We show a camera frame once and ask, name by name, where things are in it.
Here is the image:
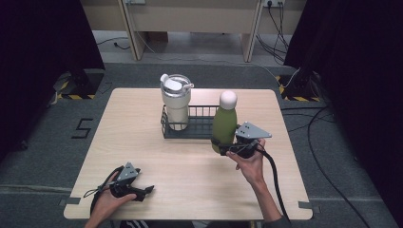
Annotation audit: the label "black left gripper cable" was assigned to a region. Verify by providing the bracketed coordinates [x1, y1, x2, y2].
[83, 165, 125, 217]

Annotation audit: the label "person's dark striped trousers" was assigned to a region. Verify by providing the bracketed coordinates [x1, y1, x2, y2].
[119, 218, 195, 228]

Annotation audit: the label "black cable bundle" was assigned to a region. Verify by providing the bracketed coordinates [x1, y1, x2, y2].
[255, 2, 291, 67]

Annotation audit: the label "person's right hand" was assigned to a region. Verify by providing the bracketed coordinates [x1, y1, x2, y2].
[226, 139, 266, 186]

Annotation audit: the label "grey tape piece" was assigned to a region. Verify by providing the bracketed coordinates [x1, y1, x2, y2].
[59, 197, 82, 207]
[297, 200, 321, 214]

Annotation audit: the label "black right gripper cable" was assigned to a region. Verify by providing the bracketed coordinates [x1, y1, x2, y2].
[256, 147, 291, 222]

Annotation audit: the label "white wall socket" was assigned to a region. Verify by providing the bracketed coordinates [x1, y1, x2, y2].
[262, 0, 286, 9]

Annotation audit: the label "black curtain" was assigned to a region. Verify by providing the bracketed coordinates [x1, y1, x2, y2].
[0, 0, 106, 161]
[283, 0, 403, 224]

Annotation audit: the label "thin black floor cable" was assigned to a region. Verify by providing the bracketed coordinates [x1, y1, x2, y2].
[279, 105, 337, 133]

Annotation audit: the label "black cable with plug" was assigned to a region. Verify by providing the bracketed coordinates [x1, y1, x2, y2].
[96, 36, 131, 51]

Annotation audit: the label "black stand base striped tape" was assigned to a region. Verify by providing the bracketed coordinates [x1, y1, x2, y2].
[51, 67, 107, 101]
[275, 70, 323, 103]

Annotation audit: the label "black wire basket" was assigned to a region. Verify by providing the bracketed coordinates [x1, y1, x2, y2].
[160, 104, 223, 140]

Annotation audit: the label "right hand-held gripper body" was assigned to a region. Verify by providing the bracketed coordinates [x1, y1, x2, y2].
[221, 121, 273, 160]

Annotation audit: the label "green bottle with white cap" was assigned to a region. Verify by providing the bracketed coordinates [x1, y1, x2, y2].
[210, 90, 239, 155]

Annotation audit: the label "white tumbler with lid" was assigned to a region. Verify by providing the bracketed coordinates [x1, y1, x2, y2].
[160, 73, 195, 131]

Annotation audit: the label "person's left hand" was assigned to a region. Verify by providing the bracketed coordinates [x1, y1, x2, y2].
[89, 172, 138, 224]

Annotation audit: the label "long black floor cable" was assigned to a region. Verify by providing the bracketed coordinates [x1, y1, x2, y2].
[306, 106, 373, 228]

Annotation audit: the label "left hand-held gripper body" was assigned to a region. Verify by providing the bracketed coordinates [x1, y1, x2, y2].
[109, 161, 145, 200]

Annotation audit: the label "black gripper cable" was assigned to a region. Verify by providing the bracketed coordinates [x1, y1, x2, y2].
[83, 165, 125, 217]
[256, 147, 291, 222]

